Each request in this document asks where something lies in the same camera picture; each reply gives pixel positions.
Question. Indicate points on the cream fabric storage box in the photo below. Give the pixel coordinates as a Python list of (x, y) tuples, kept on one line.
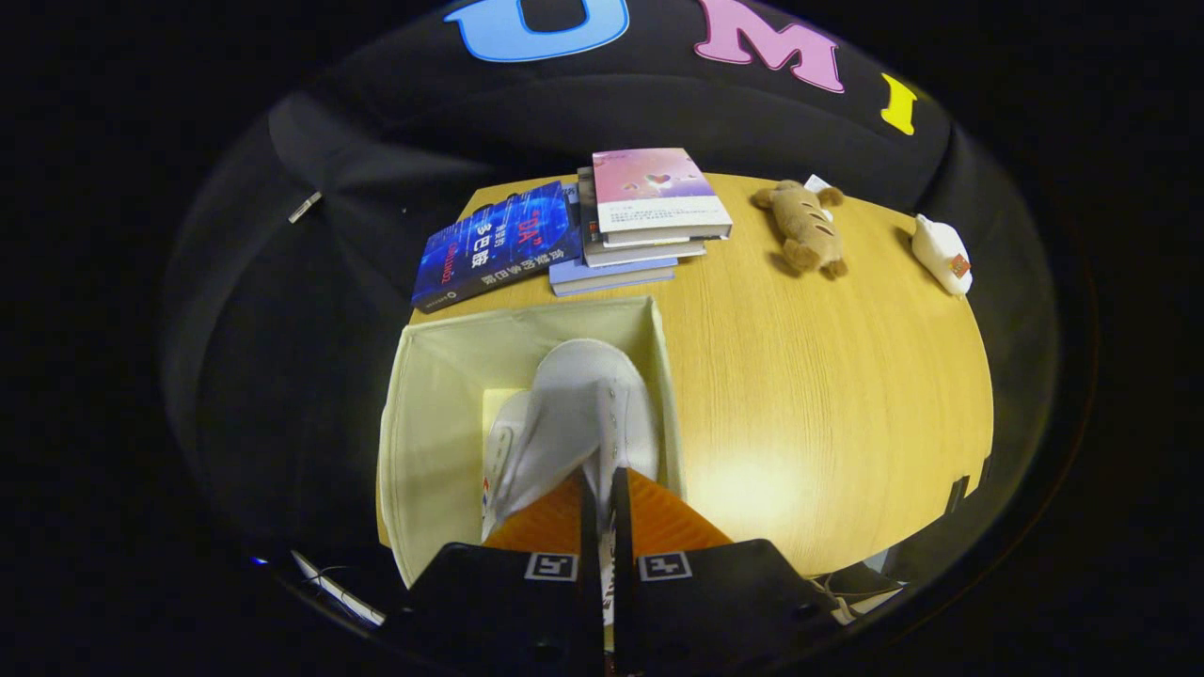
[(433, 423)]

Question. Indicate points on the black backdrop cloth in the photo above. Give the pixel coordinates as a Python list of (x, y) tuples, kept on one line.
[(658, 113)]

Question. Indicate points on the silver metal clip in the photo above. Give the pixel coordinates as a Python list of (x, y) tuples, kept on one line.
[(305, 207)]

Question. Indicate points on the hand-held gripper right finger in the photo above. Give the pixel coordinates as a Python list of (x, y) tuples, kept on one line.
[(715, 602)]

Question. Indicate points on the dark blue book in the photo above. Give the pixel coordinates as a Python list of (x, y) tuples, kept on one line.
[(499, 244)]

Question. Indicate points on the grey book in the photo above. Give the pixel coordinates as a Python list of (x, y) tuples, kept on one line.
[(640, 252)]

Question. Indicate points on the brown plush toy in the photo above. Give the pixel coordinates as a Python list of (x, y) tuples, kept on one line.
[(809, 230)]

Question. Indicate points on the pink cover book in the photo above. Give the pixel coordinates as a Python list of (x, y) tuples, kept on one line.
[(658, 188)]

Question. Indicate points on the white canvas shoe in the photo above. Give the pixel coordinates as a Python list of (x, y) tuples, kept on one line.
[(500, 451), (583, 395)]

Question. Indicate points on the light blue book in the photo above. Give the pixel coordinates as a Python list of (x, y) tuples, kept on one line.
[(602, 275)]

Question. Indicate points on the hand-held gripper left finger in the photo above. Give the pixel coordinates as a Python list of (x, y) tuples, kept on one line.
[(517, 611)]

